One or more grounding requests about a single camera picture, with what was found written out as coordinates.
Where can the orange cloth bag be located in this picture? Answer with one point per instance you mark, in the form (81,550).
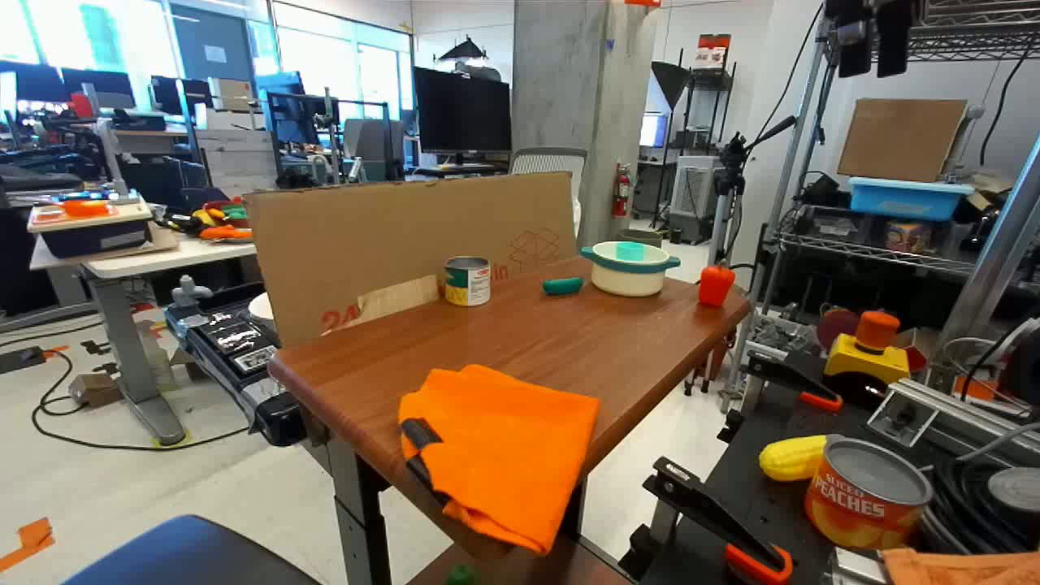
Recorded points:
(500,454)

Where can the black orange clamp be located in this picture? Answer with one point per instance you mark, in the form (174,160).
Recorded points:
(680,497)

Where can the cardboard sheet backdrop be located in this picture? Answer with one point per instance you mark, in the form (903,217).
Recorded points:
(326,247)

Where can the orange labelled food can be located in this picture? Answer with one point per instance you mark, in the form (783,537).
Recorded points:
(867,497)

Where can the yellow toy corn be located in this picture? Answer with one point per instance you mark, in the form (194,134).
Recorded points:
(790,459)

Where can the blue plastic bin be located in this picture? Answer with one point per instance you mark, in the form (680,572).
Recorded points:
(903,199)

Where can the white pot with teal lid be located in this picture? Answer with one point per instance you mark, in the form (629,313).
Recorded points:
(629,268)

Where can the black computer monitor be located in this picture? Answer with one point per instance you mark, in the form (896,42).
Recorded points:
(461,114)

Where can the small tin can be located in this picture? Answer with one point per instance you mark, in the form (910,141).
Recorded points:
(465,281)

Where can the yellow emergency stop button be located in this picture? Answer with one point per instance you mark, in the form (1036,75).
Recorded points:
(869,349)

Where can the cardboard panel on wall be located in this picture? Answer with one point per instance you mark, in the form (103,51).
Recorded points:
(900,138)

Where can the grey side desk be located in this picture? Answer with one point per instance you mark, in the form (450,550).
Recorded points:
(113,277)

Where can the green toy object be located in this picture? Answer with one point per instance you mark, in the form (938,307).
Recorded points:
(564,289)

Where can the black power strip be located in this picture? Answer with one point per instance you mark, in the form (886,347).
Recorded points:
(234,352)

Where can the blue chair seat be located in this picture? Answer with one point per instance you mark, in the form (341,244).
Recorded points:
(191,550)

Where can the red fire extinguisher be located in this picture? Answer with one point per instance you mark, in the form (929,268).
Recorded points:
(619,189)

